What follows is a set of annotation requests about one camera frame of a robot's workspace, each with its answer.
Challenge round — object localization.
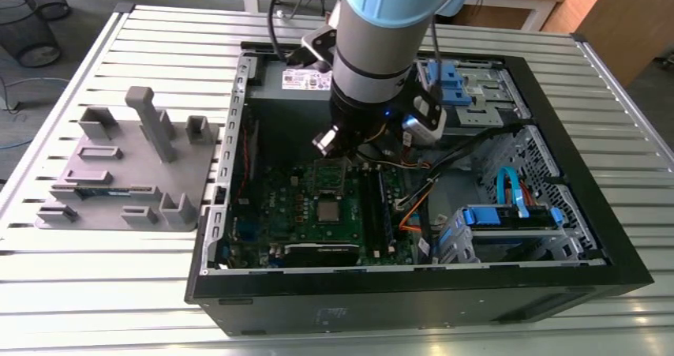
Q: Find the silver disk bay cage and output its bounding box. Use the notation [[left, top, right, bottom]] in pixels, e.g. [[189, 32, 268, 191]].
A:
[[431, 204, 604, 264]]

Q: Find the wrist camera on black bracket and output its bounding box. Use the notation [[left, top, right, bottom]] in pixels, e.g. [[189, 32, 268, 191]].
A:
[[287, 26, 339, 73]]

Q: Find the blue data wire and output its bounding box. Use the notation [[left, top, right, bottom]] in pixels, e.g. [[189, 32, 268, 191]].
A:
[[496, 165, 529, 219]]

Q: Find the black white power cable bundle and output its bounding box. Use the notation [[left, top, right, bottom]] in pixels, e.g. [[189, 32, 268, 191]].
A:
[[356, 154, 427, 171]]

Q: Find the grey plastic parts rack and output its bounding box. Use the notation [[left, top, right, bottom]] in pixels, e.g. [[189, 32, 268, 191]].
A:
[[32, 86, 222, 234]]

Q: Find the red black twisted wire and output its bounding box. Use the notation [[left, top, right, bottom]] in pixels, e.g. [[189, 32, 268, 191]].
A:
[[233, 118, 260, 199]]

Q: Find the thick black cable bundle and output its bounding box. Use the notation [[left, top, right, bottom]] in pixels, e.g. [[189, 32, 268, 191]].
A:
[[393, 123, 527, 211]]

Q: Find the large black mesh bin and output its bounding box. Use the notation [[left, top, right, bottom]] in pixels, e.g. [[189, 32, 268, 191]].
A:
[[0, 0, 62, 68]]

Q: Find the black disk in blue carrier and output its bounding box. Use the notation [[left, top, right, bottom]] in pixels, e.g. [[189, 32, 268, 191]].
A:
[[460, 205, 563, 231]]

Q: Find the black Nvidia graphics card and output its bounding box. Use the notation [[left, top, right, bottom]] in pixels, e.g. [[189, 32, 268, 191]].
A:
[[281, 241, 363, 269]]

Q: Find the green Dell motherboard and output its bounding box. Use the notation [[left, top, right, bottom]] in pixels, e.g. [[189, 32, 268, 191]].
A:
[[224, 162, 420, 269]]

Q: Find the RAM stick with gold contacts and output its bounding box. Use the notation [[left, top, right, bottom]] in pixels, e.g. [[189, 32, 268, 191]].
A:
[[72, 189, 132, 200]]

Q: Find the wooden cabinet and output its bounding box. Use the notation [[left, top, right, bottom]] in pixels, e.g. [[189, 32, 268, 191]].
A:
[[572, 0, 674, 91]]

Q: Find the grey power supply unit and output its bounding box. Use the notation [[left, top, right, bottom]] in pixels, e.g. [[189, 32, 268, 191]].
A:
[[245, 60, 337, 166]]

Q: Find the blue floor cable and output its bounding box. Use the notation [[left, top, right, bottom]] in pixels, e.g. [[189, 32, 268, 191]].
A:
[[0, 137, 33, 152]]

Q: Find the CPU socket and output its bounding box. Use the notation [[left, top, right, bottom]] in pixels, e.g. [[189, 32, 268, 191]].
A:
[[313, 195, 352, 227]]

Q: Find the black RAM slot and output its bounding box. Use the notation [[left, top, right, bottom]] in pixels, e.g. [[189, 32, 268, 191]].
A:
[[372, 165, 389, 254], [359, 165, 375, 255], [365, 165, 381, 255]]

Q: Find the orange wire bundle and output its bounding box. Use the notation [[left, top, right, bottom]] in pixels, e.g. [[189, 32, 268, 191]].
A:
[[396, 208, 437, 237]]

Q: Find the black PC case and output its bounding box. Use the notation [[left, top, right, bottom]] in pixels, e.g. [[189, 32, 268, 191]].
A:
[[182, 41, 655, 337]]

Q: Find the blue plastic drive carrier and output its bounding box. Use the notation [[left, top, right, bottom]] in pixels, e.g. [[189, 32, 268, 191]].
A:
[[427, 62, 464, 89], [441, 88, 472, 107]]

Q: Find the blue plastic cage latch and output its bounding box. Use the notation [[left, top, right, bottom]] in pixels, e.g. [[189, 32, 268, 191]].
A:
[[437, 224, 460, 264]]

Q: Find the metal socket cover frame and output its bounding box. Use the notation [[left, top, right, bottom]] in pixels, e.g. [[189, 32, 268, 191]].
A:
[[312, 158, 351, 197]]

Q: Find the silver-topped CPU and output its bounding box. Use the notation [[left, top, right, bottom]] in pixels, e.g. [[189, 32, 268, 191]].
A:
[[316, 201, 341, 222]]

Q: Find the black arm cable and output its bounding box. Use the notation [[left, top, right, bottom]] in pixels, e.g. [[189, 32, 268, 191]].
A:
[[266, 0, 296, 62], [428, 18, 444, 95]]

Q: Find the silver optical drive cage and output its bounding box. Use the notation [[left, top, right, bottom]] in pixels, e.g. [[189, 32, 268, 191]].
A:
[[415, 58, 531, 148]]

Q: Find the silver camera on black mount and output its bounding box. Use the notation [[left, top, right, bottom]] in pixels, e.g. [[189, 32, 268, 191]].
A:
[[400, 94, 449, 143]]

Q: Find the small black mesh bin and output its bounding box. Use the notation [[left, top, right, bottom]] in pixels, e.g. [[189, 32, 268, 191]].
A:
[[34, 1, 72, 21]]

